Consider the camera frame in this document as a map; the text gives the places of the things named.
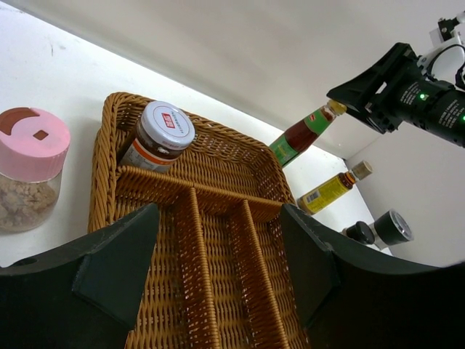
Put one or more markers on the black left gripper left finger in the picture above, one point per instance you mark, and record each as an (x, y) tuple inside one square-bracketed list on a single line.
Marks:
[(83, 294)]

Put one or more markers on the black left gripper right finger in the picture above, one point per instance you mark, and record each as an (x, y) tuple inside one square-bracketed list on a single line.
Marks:
[(349, 295)]

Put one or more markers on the green-label red sauce bottle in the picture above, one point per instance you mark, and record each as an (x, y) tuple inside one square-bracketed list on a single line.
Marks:
[(299, 137)]

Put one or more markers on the white-lid brown sauce jar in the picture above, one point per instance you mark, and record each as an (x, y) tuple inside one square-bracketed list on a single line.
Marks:
[(158, 139)]

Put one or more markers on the brown wicker divided basket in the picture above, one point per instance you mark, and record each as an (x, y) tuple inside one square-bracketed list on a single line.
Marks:
[(218, 276)]

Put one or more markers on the black-cap pepper grinder jar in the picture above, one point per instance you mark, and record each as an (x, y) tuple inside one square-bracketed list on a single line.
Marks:
[(389, 230)]

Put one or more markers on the pink-lid spice shaker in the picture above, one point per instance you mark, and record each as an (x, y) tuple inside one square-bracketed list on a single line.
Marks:
[(34, 146)]

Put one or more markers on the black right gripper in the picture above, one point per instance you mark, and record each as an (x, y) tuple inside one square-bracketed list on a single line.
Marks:
[(410, 95)]

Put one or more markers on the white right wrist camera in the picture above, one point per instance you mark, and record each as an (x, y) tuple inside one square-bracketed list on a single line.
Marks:
[(447, 53)]

